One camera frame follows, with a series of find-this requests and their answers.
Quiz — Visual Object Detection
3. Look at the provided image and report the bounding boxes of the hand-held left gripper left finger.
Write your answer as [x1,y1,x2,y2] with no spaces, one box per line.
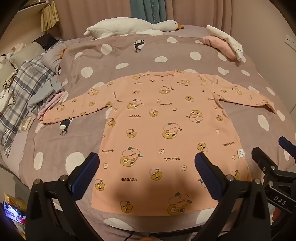
[26,152,100,241]

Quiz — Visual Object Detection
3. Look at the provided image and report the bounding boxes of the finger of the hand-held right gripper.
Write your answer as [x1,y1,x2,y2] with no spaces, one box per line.
[279,136,296,160]
[252,147,296,183]

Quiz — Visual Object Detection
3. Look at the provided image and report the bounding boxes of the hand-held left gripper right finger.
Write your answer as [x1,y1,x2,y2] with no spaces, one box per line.
[194,152,271,241]

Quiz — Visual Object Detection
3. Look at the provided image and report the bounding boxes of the pink duck print shirt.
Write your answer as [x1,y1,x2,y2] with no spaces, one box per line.
[38,69,277,217]

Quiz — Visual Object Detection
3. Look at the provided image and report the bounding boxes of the pink and white folded clothes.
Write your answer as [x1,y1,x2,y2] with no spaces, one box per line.
[206,25,244,61]

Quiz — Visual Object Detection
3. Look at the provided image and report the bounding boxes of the yellow packet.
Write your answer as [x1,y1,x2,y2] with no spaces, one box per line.
[4,192,26,234]

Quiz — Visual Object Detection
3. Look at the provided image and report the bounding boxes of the small clear plastic packet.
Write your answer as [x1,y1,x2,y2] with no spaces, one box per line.
[20,116,33,132]

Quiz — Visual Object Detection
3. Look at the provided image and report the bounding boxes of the smartphone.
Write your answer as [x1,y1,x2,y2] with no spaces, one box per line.
[3,201,27,226]

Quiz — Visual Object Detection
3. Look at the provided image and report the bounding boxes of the blue-grey cloth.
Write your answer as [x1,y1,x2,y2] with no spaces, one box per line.
[28,76,64,114]

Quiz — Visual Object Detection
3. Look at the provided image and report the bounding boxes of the white power strip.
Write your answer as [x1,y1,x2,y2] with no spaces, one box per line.
[285,35,296,50]

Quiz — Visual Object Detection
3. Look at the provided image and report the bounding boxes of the plaid cloth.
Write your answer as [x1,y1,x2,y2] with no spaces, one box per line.
[0,55,57,153]

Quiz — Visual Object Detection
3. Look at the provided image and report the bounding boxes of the pink folded cloth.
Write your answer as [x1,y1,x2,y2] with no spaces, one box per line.
[203,35,237,61]

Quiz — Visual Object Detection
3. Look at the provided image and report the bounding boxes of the mauve polka dot blanket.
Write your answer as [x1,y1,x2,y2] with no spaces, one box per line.
[14,24,296,234]

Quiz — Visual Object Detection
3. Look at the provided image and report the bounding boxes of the olive pillow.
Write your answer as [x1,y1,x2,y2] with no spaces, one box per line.
[9,42,47,67]

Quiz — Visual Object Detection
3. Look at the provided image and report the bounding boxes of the dark brown pillow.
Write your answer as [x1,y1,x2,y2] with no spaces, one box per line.
[31,35,58,50]

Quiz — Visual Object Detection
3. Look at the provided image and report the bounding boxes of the white goose plush toy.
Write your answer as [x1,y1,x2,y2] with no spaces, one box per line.
[84,19,185,39]

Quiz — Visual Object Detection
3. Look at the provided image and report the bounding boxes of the straw tassel hanging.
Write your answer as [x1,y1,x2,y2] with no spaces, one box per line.
[41,5,59,32]

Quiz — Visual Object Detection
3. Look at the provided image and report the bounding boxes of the pink curtain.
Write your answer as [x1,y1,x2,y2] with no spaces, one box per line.
[50,0,262,41]

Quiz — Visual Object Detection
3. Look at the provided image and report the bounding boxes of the teal curtain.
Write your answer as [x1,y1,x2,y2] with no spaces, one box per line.
[130,0,167,25]

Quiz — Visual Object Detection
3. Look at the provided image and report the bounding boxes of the black cable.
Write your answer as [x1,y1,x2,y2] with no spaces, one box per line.
[125,230,144,241]

